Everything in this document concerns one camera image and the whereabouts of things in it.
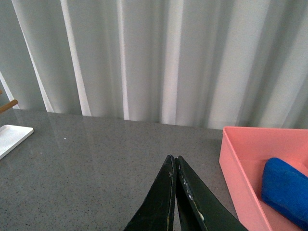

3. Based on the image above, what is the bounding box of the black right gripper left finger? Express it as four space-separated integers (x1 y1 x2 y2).
125 155 177 231

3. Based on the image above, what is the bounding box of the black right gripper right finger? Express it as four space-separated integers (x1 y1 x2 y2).
176 156 247 231

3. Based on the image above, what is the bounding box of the blue microfiber cloth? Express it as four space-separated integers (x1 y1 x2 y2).
261 157 308 231

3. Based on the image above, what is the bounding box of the pink plastic bin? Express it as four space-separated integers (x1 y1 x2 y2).
219 127 308 231

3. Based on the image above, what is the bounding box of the white curtain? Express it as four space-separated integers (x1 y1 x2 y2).
0 0 308 129

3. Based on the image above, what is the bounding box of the white towel rack stand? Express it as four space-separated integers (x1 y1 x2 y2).
0 89 34 160

